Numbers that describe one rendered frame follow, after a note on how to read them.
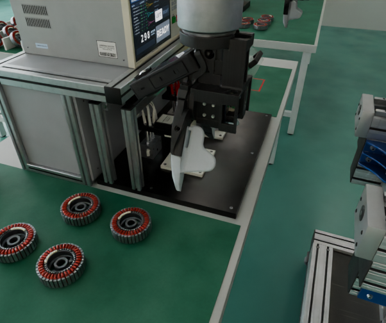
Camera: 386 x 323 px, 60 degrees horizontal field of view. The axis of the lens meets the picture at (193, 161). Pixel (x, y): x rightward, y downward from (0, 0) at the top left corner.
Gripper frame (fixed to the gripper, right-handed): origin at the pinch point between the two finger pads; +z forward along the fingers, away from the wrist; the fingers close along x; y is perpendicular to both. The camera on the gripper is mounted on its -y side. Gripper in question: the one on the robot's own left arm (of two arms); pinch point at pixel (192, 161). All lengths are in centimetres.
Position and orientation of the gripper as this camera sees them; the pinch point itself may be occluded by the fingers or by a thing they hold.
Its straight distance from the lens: 51.9
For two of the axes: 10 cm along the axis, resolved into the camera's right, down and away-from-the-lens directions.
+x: 3.7, -5.5, 7.5
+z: 0.0, 8.1, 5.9
